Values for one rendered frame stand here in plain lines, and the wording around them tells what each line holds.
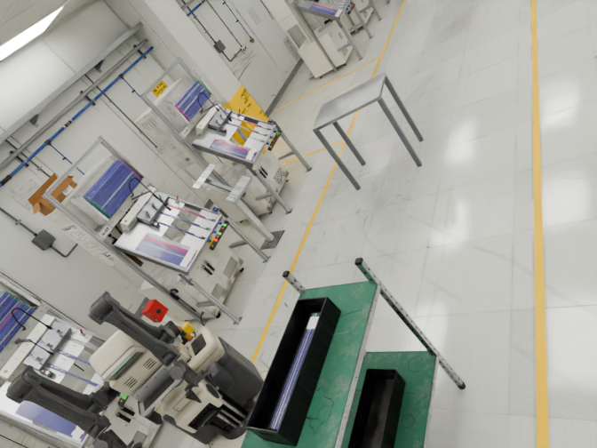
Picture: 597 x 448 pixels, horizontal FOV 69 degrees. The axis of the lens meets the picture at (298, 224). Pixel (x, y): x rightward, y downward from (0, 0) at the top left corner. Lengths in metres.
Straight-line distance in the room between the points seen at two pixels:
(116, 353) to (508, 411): 1.91
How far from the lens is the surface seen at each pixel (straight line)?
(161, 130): 5.01
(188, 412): 2.57
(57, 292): 5.46
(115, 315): 1.99
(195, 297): 4.26
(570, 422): 2.45
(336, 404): 1.71
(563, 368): 2.57
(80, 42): 6.59
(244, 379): 2.92
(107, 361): 2.30
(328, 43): 7.74
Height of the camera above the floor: 2.22
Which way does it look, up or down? 29 degrees down
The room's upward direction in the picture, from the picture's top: 41 degrees counter-clockwise
